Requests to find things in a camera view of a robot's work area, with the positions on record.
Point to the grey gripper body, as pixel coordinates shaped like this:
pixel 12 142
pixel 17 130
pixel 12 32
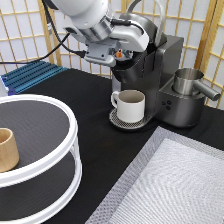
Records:
pixel 103 53

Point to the grey Keurig coffee machine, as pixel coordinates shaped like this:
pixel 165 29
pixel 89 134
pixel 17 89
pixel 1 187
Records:
pixel 152 72

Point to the white coffee pod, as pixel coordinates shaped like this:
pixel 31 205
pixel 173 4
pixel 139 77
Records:
pixel 119 54

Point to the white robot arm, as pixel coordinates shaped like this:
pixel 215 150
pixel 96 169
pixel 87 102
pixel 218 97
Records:
pixel 93 22

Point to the white ceramic mug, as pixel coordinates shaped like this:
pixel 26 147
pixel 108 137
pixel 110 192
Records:
pixel 130 105

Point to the wooden shoji screen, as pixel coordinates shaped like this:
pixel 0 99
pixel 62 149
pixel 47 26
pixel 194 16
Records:
pixel 25 35

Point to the steel milk frother jug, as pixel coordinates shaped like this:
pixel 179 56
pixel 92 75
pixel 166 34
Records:
pixel 188 82

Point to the white two-tier round shelf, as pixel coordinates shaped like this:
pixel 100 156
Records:
pixel 49 170

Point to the wooden cup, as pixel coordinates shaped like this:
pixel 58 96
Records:
pixel 9 155

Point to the grey woven placemat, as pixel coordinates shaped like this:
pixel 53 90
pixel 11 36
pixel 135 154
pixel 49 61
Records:
pixel 172 180

